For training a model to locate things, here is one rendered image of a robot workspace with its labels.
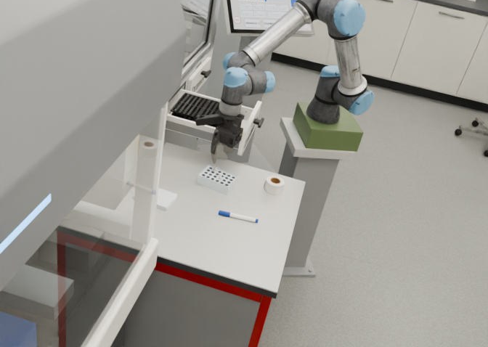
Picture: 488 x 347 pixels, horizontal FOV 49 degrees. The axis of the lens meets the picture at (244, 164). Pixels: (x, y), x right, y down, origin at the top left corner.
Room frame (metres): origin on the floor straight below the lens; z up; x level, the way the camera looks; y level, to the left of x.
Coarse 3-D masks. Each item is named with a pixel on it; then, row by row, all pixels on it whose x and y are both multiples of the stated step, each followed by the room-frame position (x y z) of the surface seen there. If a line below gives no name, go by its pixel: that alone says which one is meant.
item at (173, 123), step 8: (176, 96) 2.01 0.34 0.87; (200, 96) 2.02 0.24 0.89; (168, 104) 1.91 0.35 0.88; (168, 112) 1.92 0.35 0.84; (240, 112) 2.00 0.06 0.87; (248, 112) 2.00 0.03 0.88; (168, 120) 1.79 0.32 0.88; (176, 120) 1.79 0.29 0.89; (184, 120) 1.78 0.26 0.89; (168, 128) 1.79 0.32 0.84; (176, 128) 1.78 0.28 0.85; (184, 128) 1.78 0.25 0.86; (192, 128) 1.78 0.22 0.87; (200, 128) 1.77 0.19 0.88; (208, 128) 1.77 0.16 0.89; (200, 136) 1.77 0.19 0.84; (208, 136) 1.77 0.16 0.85
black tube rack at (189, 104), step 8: (184, 96) 1.97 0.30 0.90; (192, 96) 1.99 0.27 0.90; (176, 104) 1.89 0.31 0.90; (184, 104) 1.90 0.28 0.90; (192, 104) 1.92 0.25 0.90; (200, 104) 1.93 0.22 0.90; (208, 104) 1.95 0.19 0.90; (216, 104) 1.96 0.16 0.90; (176, 112) 1.83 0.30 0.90; (184, 112) 1.84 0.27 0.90; (192, 112) 1.86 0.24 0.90; (200, 112) 1.86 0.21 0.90; (208, 112) 1.88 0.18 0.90; (216, 112) 1.89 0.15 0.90; (192, 120) 1.84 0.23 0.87
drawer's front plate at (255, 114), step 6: (258, 102) 2.00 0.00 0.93; (258, 108) 1.95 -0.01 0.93; (252, 114) 1.89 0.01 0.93; (258, 114) 1.98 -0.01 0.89; (252, 120) 1.84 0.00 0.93; (246, 126) 1.78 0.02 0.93; (252, 126) 1.87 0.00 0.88; (246, 132) 1.74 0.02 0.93; (252, 132) 1.91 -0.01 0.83; (246, 138) 1.77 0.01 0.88; (240, 144) 1.73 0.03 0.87; (246, 144) 1.81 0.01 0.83; (240, 150) 1.73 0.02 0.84
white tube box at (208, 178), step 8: (208, 168) 1.64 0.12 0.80; (200, 176) 1.58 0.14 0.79; (208, 176) 1.59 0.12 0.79; (216, 176) 1.60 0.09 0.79; (224, 176) 1.61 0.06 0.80; (232, 176) 1.62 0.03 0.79; (208, 184) 1.57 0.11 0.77; (216, 184) 1.56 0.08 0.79; (224, 184) 1.56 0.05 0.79; (232, 184) 1.58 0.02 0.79; (224, 192) 1.55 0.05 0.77
